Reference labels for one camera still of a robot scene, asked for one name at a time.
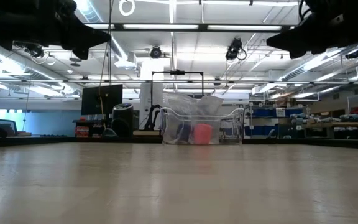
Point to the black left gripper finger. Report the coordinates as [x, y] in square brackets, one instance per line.
[82, 32]
[76, 51]

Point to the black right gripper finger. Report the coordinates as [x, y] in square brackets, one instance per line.
[297, 35]
[300, 52]

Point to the clear plastic zip bag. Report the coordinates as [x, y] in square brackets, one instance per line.
[179, 104]
[210, 104]

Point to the blue elastic bandage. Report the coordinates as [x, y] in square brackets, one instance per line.
[183, 133]

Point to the pink bandage roll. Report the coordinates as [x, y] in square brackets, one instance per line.
[202, 134]

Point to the shelf with blue bins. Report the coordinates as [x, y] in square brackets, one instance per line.
[263, 112]

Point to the red storage box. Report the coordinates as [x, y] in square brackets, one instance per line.
[82, 131]

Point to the white column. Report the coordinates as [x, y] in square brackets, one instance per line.
[145, 93]

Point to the wooden workbench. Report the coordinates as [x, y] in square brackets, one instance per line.
[346, 125]

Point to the clear plastic bin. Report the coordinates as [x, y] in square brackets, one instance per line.
[228, 127]

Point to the black rig-mounted camera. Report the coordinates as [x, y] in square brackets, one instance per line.
[233, 51]
[352, 55]
[155, 52]
[36, 51]

